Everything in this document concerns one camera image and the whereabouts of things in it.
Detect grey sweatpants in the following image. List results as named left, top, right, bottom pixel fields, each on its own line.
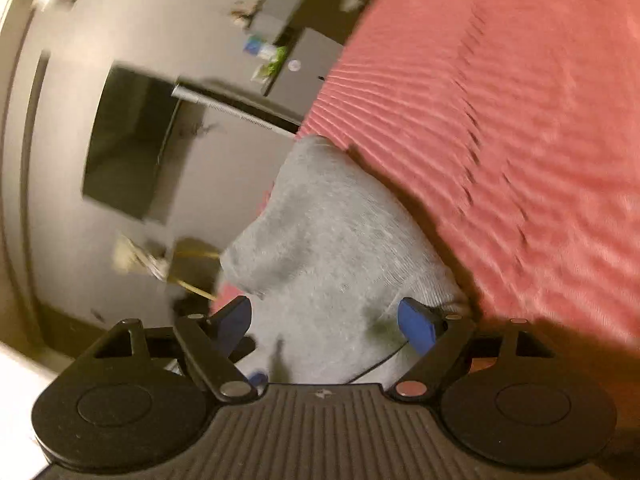
left=221, top=136, right=471, bottom=386

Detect yellow legged side table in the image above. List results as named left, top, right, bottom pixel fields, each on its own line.
left=167, top=237, right=221, bottom=302

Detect cream wrapped flower bouquet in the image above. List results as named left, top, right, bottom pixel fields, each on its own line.
left=112, top=235, right=169, bottom=282

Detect white folded panel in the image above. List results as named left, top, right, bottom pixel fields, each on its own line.
left=171, top=77, right=303, bottom=136

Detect pink ribbed bed blanket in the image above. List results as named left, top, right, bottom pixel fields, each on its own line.
left=209, top=0, right=640, bottom=351

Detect grey bedside cabinet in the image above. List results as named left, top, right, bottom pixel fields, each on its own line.
left=265, top=28, right=343, bottom=117

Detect green item on cabinet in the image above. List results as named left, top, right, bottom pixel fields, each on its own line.
left=252, top=47, right=288, bottom=84

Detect blue white box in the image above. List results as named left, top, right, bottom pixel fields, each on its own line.
left=243, top=36, right=279, bottom=62

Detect wall mounted black television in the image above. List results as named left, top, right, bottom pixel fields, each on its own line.
left=82, top=64, right=179, bottom=220

